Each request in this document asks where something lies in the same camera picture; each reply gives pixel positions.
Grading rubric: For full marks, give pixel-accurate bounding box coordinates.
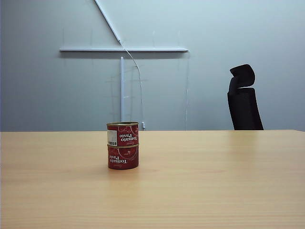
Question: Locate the red tomato paste can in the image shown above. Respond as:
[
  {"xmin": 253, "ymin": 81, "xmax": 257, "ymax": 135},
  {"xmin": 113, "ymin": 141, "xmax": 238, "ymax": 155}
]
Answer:
[
  {"xmin": 106, "ymin": 121, "xmax": 140, "ymax": 147},
  {"xmin": 107, "ymin": 144, "xmax": 140, "ymax": 170}
]

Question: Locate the black office chair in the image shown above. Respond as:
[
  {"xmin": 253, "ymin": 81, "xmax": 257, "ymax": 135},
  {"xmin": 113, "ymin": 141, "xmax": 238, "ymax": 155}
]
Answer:
[{"xmin": 226, "ymin": 63, "xmax": 264, "ymax": 131}]

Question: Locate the thin white cable with plug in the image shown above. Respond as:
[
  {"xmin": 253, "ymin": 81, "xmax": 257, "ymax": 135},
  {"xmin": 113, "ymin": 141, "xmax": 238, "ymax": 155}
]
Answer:
[{"xmin": 118, "ymin": 39, "xmax": 147, "ymax": 131}]

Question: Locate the white vertical wall conduit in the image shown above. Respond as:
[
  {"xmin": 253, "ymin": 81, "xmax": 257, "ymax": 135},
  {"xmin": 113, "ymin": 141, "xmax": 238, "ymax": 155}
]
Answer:
[{"xmin": 120, "ymin": 56, "xmax": 125, "ymax": 123}]

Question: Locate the white horizontal wall conduit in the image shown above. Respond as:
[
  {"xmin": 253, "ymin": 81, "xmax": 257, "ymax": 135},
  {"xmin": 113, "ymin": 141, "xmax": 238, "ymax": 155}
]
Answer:
[{"xmin": 59, "ymin": 47, "xmax": 189, "ymax": 53}]

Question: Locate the white diagonal wall conduit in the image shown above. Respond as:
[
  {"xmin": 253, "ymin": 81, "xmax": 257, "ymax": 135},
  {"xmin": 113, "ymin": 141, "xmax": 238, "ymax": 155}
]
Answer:
[{"xmin": 93, "ymin": 0, "xmax": 122, "ymax": 43}]

